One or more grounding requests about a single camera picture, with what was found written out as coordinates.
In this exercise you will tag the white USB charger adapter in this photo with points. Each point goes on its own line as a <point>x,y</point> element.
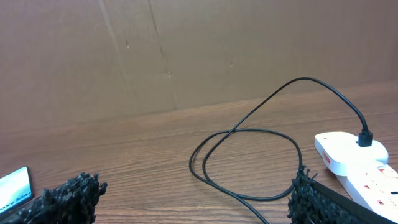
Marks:
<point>343,155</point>

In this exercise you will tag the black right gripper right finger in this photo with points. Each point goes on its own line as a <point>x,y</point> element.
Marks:
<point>313,203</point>

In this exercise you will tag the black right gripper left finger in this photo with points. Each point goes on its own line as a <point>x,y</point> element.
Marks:
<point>73,202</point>

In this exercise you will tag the white power strip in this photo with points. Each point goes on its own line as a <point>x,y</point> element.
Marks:
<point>374,189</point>

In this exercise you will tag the black smartphone with lit screen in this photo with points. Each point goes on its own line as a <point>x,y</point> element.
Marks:
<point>16,190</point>

